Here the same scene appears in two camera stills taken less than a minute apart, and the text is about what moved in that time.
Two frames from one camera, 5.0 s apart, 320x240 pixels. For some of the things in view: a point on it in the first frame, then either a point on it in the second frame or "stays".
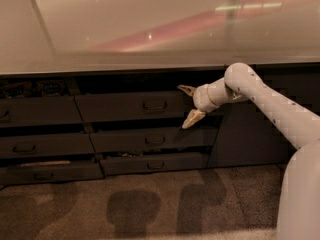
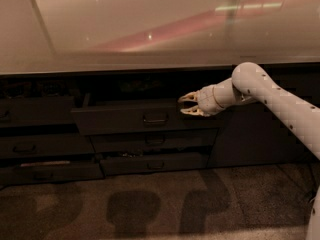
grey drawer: (50, 172) stays
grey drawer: (166, 104) to (140, 119)
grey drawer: (124, 166) stays
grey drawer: (39, 110) stays
